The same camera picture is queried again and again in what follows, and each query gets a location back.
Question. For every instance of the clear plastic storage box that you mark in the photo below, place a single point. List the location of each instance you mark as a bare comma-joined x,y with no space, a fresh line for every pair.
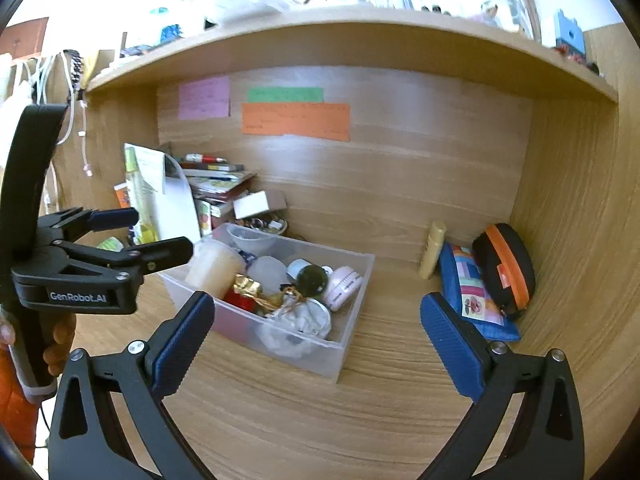
310,355

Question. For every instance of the person's left forearm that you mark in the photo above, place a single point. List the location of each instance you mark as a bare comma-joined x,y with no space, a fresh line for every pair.
15,410

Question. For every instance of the wooden desktop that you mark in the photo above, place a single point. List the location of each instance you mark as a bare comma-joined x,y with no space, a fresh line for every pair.
400,410

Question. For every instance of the green orange sanitizer bottle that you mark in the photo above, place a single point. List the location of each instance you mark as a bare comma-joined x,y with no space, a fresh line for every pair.
111,244

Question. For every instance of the small white box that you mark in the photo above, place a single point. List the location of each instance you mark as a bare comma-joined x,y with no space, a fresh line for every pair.
255,205

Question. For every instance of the stack of books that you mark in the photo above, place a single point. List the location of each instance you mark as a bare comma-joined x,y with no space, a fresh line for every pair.
220,182

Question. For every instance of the person's left hand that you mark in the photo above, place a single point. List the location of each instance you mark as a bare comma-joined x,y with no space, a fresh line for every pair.
57,347

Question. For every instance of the blue patchwork pouch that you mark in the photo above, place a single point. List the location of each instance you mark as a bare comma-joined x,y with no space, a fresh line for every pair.
470,295

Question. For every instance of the orange paper note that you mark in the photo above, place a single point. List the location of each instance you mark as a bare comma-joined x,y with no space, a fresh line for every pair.
295,120

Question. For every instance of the white file holder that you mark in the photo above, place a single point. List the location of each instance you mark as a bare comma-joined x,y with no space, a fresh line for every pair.
177,205

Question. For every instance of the red felt pouch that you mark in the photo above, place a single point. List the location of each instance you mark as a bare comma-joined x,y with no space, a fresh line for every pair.
242,301

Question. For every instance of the cream cylindrical jar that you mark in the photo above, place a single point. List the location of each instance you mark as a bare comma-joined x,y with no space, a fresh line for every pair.
215,267

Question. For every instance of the gold foil ornament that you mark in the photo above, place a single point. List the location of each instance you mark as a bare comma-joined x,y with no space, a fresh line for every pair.
247,285

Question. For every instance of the wooden shelf board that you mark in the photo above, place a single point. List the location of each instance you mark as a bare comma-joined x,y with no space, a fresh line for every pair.
350,40

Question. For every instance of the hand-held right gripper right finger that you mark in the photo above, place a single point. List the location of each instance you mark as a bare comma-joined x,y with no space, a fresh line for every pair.
450,345

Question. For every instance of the cream plastic tube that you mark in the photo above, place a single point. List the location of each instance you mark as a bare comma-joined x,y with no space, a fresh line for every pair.
432,250

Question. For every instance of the orange tube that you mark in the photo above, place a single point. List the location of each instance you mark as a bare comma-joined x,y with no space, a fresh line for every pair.
122,195

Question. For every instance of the pink paper note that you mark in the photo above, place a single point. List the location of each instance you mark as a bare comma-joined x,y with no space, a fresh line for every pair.
204,97

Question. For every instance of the white handwritten paper sheet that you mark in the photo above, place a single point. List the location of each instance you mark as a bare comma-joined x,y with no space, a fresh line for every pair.
150,167

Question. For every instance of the clear plastic bowl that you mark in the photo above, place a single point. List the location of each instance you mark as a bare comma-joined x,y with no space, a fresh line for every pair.
250,242

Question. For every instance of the green paper note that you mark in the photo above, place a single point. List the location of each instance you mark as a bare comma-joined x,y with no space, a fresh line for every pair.
285,95

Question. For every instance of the blue box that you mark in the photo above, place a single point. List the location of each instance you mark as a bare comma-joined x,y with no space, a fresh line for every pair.
570,35

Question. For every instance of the dark green bottle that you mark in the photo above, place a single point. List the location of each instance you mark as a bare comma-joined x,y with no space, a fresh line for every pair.
312,279

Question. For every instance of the yellow-green spray bottle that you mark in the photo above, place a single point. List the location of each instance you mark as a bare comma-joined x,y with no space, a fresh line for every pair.
140,210

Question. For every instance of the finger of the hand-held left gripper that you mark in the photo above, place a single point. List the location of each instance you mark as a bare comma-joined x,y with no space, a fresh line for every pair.
115,218
165,252

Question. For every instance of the black orange zip case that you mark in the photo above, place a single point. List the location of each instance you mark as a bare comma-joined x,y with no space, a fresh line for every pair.
505,265

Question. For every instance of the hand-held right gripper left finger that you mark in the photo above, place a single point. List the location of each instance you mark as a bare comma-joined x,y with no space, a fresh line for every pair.
182,345

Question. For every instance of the fruit print carton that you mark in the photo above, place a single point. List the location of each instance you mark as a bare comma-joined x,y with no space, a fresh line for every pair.
204,217

